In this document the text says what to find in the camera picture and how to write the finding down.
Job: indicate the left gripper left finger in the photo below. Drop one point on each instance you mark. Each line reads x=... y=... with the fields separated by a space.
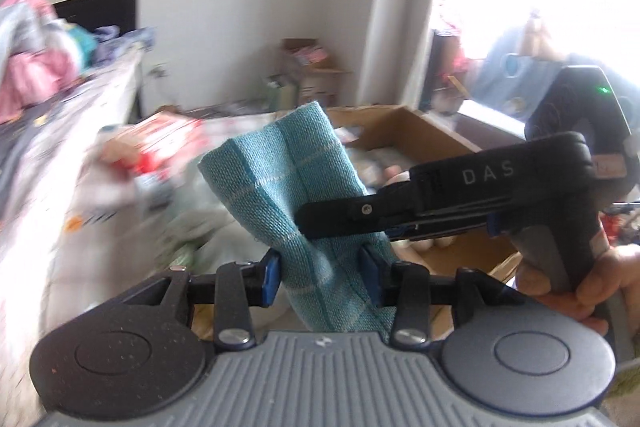
x=265 y=279

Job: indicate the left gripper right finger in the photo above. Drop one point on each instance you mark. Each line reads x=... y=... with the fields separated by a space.
x=378 y=278

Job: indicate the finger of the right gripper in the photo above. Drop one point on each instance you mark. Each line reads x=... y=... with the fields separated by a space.
x=340 y=217

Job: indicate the teal woven towel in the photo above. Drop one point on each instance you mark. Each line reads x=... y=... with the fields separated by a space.
x=263 y=178

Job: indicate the person's right hand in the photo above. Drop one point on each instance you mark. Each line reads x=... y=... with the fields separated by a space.
x=616 y=270

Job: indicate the large brown cardboard box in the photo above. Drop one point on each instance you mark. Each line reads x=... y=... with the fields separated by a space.
x=292 y=185

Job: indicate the translucent green plastic bag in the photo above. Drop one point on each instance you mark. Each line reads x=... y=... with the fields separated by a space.
x=201 y=234

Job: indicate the open cardboard box of items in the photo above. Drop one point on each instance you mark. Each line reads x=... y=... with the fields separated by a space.
x=306 y=72

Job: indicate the red wet wipes pack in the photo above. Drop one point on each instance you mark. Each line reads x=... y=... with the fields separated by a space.
x=162 y=144

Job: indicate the plaid floral mattress sheet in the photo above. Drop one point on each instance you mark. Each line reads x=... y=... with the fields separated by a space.
x=54 y=269

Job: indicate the white red-lined blanket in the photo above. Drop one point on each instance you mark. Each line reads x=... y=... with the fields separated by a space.
x=42 y=151

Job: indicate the pink crumpled clothing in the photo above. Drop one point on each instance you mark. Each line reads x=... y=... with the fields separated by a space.
x=39 y=57

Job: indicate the black headboard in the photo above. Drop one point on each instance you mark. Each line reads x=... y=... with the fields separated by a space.
x=92 y=14

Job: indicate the wall socket with cable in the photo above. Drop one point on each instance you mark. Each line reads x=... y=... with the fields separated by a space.
x=158 y=71

